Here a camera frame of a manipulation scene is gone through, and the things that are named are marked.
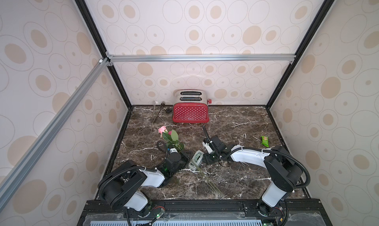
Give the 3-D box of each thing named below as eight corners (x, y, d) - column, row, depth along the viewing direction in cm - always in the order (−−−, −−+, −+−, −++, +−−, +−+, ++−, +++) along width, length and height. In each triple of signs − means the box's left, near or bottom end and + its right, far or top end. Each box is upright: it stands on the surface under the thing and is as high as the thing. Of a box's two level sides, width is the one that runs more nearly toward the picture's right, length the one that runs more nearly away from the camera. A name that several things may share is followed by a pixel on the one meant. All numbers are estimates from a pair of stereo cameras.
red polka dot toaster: (174, 124, 111) (172, 106, 97) (176, 107, 123) (174, 89, 108) (209, 124, 111) (211, 106, 97) (207, 107, 123) (209, 89, 108)
